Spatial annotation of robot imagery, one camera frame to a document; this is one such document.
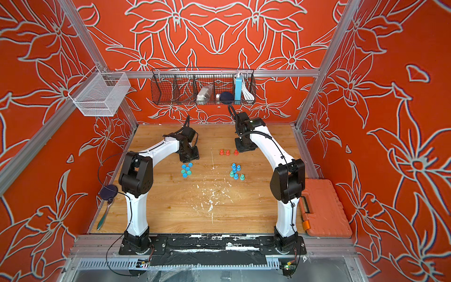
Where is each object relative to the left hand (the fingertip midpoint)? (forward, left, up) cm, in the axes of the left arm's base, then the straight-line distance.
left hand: (197, 157), depth 98 cm
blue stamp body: (-4, -22, -2) cm, 22 cm away
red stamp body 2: (+7, -23, -3) cm, 24 cm away
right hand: (-1, -24, +12) cm, 27 cm away
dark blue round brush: (-23, +43, -4) cm, 49 cm away
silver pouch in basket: (+23, -4, +28) cm, 36 cm away
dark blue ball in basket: (+27, -16, +23) cm, 38 cm away
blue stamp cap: (-5, +7, -3) cm, 9 cm away
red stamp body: (+6, -18, -2) cm, 19 cm away
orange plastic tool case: (-26, -62, +1) cm, 67 cm away
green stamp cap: (-7, +7, -4) cm, 11 cm away
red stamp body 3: (+6, -14, -2) cm, 15 cm away
